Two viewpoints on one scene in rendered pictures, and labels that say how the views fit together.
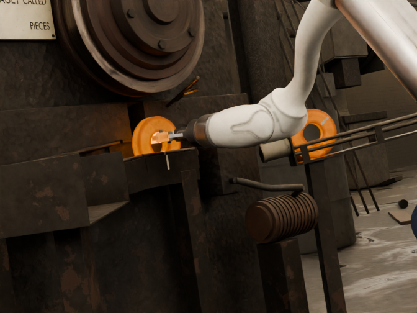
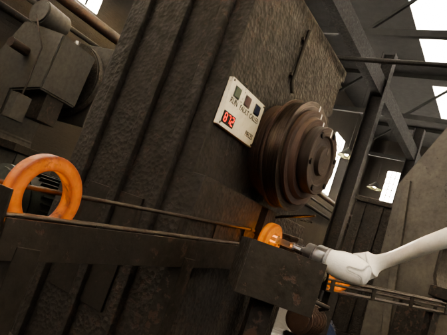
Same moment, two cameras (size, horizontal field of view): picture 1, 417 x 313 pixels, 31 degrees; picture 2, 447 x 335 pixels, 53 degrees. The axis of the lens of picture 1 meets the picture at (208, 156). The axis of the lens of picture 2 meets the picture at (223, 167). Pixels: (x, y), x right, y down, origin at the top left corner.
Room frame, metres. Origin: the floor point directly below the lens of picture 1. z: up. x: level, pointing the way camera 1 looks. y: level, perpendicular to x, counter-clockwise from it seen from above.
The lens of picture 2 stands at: (0.35, 0.80, 0.71)
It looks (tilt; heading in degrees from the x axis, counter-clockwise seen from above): 8 degrees up; 348
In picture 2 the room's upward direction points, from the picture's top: 19 degrees clockwise
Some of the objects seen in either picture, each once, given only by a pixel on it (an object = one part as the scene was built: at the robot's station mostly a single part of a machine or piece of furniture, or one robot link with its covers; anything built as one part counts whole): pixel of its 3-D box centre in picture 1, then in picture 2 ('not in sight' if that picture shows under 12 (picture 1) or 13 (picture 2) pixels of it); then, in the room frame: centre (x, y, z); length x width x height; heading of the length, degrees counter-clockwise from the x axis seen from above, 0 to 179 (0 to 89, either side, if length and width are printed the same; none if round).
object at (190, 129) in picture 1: (193, 133); (304, 250); (2.02, 0.03, 0.75); 0.09 x 0.08 x 0.07; 44
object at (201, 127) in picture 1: (212, 130); (322, 257); (1.96, -0.02, 0.74); 0.09 x 0.06 x 0.09; 134
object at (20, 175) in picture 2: not in sight; (43, 196); (1.38, 0.93, 0.65); 0.18 x 0.03 x 0.18; 136
